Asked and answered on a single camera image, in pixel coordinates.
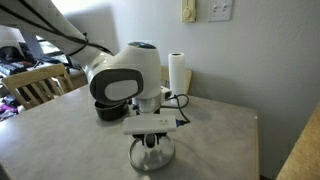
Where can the black bag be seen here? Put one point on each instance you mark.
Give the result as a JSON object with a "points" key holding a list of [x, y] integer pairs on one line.
{"points": [[10, 53]]}

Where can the beige wall dimmer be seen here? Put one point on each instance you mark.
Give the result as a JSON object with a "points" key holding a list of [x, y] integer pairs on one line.
{"points": [[189, 11]]}

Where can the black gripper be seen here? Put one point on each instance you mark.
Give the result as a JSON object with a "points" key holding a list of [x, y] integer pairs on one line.
{"points": [[137, 135]]}

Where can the white light switch plate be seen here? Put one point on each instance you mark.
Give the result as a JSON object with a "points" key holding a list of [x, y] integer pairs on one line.
{"points": [[220, 10]]}

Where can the white paper towel roll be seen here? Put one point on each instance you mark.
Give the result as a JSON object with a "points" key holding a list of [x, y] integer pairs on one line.
{"points": [[176, 73]]}

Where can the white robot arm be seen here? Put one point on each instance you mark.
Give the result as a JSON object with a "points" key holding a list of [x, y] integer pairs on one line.
{"points": [[140, 66]]}

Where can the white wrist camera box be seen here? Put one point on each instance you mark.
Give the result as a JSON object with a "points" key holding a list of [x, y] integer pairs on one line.
{"points": [[150, 124]]}

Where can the grey post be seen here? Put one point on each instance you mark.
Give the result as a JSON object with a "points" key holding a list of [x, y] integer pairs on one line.
{"points": [[33, 45]]}

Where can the glass pot lid black knob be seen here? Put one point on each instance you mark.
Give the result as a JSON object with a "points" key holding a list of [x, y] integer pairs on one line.
{"points": [[151, 160]]}

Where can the wooden board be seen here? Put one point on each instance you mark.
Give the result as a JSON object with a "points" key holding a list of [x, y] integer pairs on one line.
{"points": [[301, 150]]}

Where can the colourful clothes pile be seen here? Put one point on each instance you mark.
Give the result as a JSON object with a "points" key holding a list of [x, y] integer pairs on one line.
{"points": [[7, 108]]}

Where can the wooden chair with slats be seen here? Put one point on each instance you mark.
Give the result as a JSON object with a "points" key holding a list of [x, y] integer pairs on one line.
{"points": [[33, 78]]}

